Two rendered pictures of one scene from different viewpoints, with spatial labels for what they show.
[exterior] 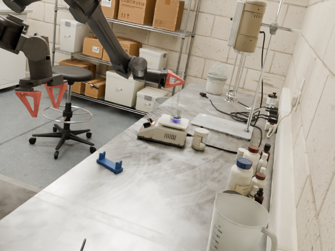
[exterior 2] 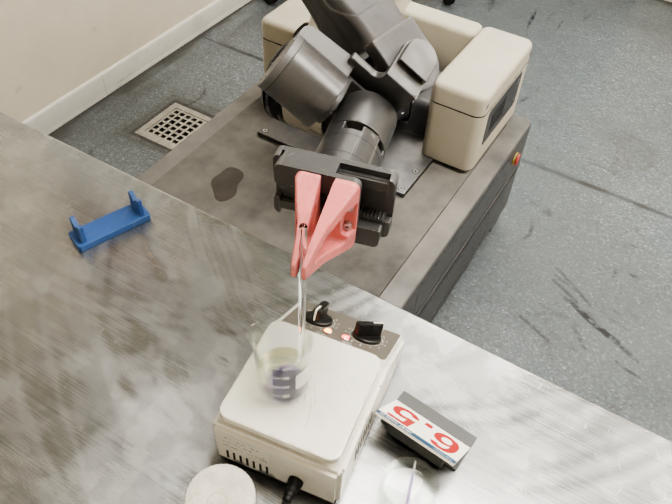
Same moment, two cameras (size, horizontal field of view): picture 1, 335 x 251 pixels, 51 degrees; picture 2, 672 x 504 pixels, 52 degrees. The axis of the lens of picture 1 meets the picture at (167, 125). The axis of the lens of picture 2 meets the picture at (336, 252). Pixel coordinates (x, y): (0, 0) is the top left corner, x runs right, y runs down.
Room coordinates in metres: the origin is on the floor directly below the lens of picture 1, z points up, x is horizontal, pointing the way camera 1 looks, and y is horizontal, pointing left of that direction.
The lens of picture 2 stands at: (1.50, -0.35, 1.39)
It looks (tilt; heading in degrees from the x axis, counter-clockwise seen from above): 47 degrees down; 104
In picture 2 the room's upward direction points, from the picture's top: 4 degrees clockwise
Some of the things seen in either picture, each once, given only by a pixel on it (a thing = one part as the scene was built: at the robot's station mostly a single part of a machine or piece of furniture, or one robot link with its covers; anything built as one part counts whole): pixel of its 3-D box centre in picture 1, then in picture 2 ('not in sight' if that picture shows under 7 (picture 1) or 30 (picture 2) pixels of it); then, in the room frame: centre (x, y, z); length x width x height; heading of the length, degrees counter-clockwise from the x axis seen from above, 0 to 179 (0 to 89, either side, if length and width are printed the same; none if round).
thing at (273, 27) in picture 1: (273, 28); not in sight; (1.70, -0.40, 1.26); 0.25 x 0.11 x 0.05; 76
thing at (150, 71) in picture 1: (155, 76); (342, 173); (1.39, 0.08, 1.01); 0.10 x 0.07 x 0.07; 1
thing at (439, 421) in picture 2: not in sight; (426, 426); (1.52, 0.01, 0.77); 0.09 x 0.06 x 0.04; 160
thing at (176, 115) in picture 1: (176, 114); (279, 359); (1.37, -0.03, 0.87); 0.06 x 0.05 x 0.08; 4
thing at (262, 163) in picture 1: (262, 163); not in sight; (1.23, -0.38, 0.79); 0.03 x 0.03 x 0.08
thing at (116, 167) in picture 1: (109, 161); (108, 218); (1.07, 0.17, 0.77); 0.10 x 0.03 x 0.04; 56
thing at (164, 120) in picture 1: (174, 121); (302, 386); (1.39, -0.02, 0.83); 0.12 x 0.12 x 0.01; 84
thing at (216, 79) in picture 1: (217, 77); not in sight; (2.36, -0.27, 0.86); 0.14 x 0.14 x 0.21
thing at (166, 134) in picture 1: (166, 129); (313, 389); (1.40, 0.00, 0.79); 0.22 x 0.13 x 0.08; 84
